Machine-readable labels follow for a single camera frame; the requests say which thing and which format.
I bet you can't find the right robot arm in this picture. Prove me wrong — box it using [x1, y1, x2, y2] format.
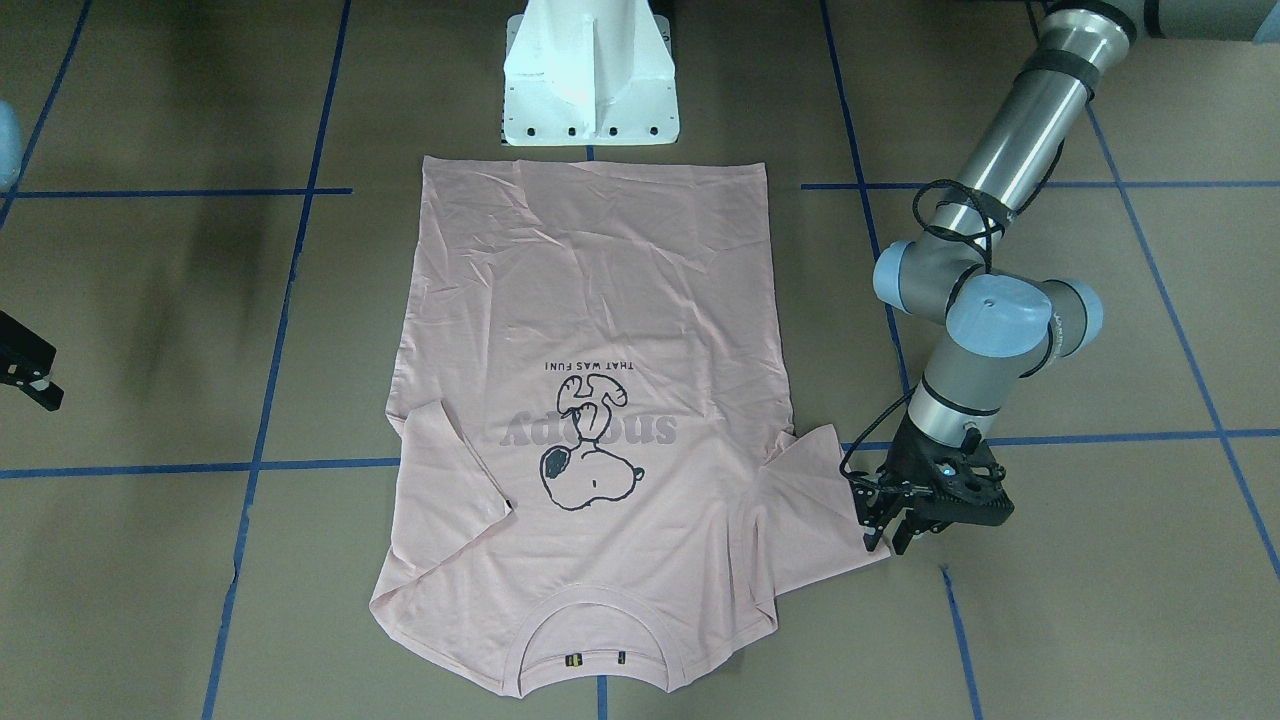
[1, 101, 65, 413]

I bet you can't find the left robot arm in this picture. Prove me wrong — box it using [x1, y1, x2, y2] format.
[828, 1, 1277, 580]

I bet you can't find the pink printed t-shirt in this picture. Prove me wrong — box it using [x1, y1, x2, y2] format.
[369, 156, 888, 698]

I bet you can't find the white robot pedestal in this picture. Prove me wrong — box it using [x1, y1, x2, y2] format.
[500, 1, 681, 147]

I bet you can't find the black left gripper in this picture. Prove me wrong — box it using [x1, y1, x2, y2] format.
[850, 418, 1014, 556]

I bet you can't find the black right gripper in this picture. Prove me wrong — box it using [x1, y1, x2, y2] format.
[1, 313, 65, 413]

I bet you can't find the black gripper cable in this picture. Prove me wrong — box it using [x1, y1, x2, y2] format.
[838, 129, 1071, 491]

